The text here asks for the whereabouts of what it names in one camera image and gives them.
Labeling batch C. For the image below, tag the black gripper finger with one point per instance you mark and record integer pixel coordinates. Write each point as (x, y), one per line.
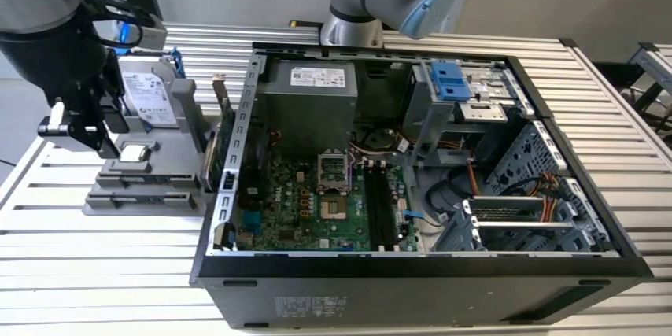
(79, 115)
(115, 119)

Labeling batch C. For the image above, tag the black RAM slot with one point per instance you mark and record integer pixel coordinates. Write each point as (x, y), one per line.
(391, 206)
(379, 206)
(373, 206)
(385, 206)

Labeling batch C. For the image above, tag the hard disk in blue carrier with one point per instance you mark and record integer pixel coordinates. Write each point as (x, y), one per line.
(153, 96)

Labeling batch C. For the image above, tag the silver CPU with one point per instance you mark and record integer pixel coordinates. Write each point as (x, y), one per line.
(134, 153)

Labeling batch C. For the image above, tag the grey parts rack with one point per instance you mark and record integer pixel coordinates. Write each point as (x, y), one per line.
(169, 155)

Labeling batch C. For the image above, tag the green graphics card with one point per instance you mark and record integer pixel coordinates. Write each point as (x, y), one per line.
(226, 123)

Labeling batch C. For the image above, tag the grey power supply unit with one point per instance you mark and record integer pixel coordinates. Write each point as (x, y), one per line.
(310, 111)

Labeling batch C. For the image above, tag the green motherboard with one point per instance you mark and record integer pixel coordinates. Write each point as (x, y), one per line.
(294, 210)

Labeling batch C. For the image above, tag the black yellow-tipped clamp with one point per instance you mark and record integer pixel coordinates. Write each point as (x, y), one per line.
(307, 24)

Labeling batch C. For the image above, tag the CPU socket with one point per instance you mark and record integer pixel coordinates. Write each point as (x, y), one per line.
(334, 206)

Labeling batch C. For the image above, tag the round black fan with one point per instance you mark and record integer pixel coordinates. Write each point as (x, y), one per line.
(379, 140)

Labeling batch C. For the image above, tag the tall grey drive cage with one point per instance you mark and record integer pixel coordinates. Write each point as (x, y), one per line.
(437, 123)

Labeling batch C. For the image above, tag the blue plastic drive latch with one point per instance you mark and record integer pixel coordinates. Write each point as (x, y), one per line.
(449, 84)

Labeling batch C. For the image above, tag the black open PC case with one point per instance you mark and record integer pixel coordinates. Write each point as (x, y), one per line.
(421, 300)

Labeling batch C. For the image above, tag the wide grey disk bay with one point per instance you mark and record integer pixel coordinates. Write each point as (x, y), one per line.
(525, 225)

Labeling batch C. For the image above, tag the metal slat side table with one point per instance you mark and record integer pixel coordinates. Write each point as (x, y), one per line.
(651, 56)

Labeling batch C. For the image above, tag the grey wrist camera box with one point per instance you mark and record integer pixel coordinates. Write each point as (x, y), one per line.
(153, 35)

